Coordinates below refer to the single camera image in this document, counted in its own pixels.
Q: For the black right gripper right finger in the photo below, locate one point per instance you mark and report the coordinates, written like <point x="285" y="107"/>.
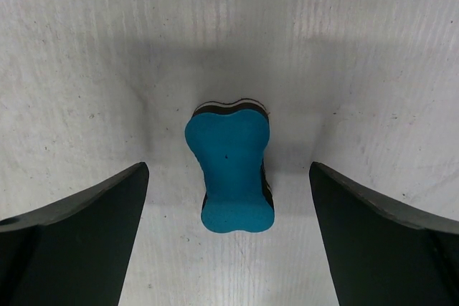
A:
<point x="381" y="251"/>

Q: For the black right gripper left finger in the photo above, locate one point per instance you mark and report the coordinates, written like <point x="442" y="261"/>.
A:
<point x="74" y="251"/>

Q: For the blue whiteboard eraser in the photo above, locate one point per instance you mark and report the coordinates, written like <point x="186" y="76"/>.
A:
<point x="229" y="141"/>

